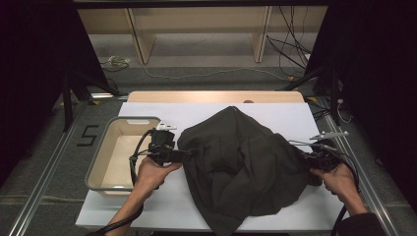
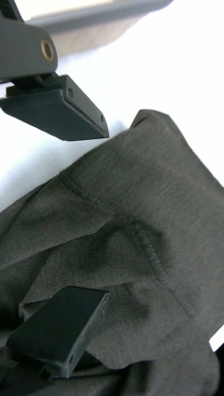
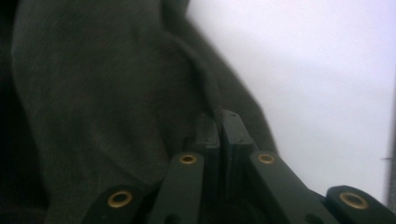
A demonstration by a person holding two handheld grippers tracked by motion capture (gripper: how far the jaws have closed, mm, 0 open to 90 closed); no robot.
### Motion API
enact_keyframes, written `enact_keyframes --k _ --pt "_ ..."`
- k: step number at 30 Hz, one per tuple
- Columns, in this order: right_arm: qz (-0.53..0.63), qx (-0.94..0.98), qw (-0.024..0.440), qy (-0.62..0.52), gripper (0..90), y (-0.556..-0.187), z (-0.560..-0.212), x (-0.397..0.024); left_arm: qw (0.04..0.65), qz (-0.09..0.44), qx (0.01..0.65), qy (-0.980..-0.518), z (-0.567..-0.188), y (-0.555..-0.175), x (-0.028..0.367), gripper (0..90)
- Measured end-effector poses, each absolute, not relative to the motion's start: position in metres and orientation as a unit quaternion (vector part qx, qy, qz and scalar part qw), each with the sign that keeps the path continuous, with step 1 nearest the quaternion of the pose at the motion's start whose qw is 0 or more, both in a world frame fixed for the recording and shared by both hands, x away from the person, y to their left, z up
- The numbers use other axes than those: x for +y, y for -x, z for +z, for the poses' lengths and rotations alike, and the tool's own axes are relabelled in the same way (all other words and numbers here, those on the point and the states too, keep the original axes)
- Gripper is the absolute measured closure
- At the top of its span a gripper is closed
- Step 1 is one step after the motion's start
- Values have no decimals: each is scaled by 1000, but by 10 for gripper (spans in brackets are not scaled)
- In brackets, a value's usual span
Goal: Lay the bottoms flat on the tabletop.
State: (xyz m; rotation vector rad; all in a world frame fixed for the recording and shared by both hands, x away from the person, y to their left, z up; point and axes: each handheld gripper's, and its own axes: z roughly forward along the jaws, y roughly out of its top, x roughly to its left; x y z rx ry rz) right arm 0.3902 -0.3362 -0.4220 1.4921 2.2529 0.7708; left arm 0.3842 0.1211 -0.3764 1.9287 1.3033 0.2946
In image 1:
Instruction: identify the silver metal bar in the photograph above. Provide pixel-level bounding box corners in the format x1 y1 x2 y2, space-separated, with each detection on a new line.
89 92 130 100

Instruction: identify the person's left hand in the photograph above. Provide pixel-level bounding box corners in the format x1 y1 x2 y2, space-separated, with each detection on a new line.
134 156 184 199

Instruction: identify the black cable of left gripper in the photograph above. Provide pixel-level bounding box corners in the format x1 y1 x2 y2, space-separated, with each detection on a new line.
87 128 155 236

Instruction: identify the aluminium floor rail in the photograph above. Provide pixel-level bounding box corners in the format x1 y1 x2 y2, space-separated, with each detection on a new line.
6 101 96 236
319 97 402 236

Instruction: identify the coiled pale cable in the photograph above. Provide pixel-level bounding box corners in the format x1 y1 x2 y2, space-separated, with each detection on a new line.
101 55 132 73

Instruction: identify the dark pleated skirt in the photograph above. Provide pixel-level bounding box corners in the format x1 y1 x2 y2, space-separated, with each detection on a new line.
176 105 324 236

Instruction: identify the black tripod stand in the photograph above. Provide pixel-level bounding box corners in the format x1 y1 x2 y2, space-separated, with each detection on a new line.
276 65 342 127
60 70 124 132

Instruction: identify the light wooden shelf unit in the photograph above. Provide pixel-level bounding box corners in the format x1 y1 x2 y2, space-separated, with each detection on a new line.
77 6 328 65

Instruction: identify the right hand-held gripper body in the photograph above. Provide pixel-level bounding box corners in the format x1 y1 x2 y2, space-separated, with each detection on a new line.
299 131 350 171

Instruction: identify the bundle of black cables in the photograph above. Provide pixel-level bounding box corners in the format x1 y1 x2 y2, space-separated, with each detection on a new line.
266 5 313 78

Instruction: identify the long white floor cable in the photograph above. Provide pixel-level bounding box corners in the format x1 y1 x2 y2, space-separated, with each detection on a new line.
136 57 296 83

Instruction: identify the black curtain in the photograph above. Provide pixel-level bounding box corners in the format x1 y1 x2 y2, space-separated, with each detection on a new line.
0 0 111 188
304 0 417 214

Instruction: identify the short white cable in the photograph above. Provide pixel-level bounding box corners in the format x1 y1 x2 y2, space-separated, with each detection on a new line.
336 97 354 125

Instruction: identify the person's black right sleeve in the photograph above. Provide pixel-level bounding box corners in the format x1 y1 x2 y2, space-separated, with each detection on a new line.
333 211 387 236

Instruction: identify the beige basket with grey rim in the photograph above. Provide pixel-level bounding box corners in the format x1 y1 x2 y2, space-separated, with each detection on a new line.
85 116 162 198

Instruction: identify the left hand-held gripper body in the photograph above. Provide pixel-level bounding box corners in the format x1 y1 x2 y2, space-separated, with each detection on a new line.
147 122 185 167

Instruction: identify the person's right hand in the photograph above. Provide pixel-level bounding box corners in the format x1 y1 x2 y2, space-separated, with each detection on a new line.
309 162 361 204

